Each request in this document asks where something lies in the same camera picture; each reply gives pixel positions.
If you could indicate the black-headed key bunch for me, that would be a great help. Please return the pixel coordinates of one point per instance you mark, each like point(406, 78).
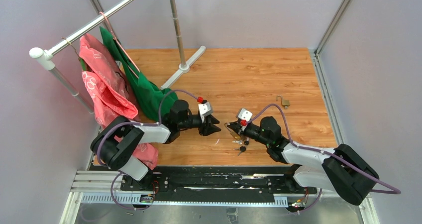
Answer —
point(243, 148)

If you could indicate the large brass padlock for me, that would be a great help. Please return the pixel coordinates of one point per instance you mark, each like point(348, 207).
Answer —
point(232, 132)

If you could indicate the green garment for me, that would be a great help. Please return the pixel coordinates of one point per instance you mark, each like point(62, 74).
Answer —
point(148, 95)

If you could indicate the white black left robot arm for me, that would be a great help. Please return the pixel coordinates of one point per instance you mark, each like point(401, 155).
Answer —
point(116, 144)

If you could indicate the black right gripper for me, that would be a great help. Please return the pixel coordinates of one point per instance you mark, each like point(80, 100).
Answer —
point(239, 128)

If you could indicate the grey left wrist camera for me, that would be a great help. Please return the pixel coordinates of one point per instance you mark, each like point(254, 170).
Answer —
point(205, 109)

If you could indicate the small brass padlock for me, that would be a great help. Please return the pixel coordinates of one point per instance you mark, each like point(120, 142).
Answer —
point(284, 102)

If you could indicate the pink patterned garment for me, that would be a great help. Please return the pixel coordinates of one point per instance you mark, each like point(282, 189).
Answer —
point(106, 84)

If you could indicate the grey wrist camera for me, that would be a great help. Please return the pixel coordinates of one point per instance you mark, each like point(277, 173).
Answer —
point(205, 109)
point(244, 114)

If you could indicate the aluminium frame post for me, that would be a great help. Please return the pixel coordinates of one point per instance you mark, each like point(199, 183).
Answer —
point(321, 74)

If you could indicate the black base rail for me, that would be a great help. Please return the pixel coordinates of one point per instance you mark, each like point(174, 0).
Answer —
point(232, 186)

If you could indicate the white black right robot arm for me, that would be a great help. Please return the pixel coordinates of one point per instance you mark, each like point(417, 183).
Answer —
point(338, 169)

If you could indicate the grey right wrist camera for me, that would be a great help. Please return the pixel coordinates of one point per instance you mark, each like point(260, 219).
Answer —
point(244, 114)

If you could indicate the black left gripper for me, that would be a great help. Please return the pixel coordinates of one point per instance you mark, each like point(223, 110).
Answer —
point(210, 128)

